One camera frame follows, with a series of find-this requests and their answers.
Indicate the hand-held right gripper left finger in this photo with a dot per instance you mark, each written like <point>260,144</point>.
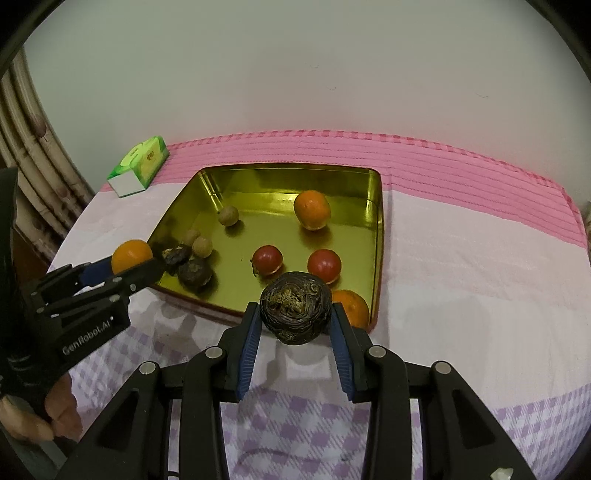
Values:
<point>247,355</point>

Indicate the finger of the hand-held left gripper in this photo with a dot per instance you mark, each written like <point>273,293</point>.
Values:
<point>138,277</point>
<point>94,273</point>

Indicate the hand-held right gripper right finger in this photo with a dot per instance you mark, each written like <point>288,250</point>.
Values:
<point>344,355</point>

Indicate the orange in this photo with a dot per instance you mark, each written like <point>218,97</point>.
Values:
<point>131,255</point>
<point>353,310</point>
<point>312,210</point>

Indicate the dark water chestnut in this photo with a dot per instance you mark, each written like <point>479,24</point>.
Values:
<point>295,307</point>
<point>175,258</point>
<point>195,274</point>

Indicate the brown longan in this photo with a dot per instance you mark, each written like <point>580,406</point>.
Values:
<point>203,247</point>
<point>228,215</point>
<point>188,236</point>

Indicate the red tomato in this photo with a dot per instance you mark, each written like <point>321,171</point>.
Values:
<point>324,266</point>
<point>267,260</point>

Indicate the dark red tin box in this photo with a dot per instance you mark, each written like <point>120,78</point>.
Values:
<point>277,230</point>

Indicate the person's left hand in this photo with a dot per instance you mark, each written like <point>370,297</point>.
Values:
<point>60,406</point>

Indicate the purple checked cloth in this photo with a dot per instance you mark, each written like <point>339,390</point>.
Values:
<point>300,424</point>

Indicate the green tissue box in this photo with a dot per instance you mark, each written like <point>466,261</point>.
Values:
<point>138,170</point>

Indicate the beige patterned curtain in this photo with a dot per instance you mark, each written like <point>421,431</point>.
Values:
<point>37,152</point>

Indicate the pink striped blanket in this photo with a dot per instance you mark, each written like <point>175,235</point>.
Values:
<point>461,230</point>

